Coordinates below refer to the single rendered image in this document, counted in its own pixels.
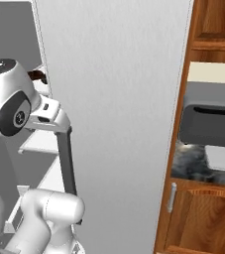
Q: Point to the brown wooden wall cupboard door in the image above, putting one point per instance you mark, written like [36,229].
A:
[216,26]

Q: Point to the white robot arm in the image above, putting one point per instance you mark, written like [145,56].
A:
[5,96]

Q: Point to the grey fridge freezer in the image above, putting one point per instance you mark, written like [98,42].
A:
[8,33]

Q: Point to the white freezer shelf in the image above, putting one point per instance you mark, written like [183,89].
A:
[41,142]
[54,177]
[42,88]

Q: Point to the white tupperware container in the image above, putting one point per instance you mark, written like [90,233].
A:
[224,158]

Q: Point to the dark purple eggplant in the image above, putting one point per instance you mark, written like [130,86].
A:
[37,75]

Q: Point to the white freezer door bin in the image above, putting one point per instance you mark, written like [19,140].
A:
[15,211]

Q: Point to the grey toaster with dark slot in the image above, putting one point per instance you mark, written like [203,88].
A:
[209,115]

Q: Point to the pale grey freezer door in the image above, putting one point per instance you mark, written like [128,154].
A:
[117,115]

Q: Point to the brown wooden base cupboard door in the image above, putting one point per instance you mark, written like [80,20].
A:
[206,225]

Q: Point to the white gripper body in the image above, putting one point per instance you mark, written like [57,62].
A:
[61,124]

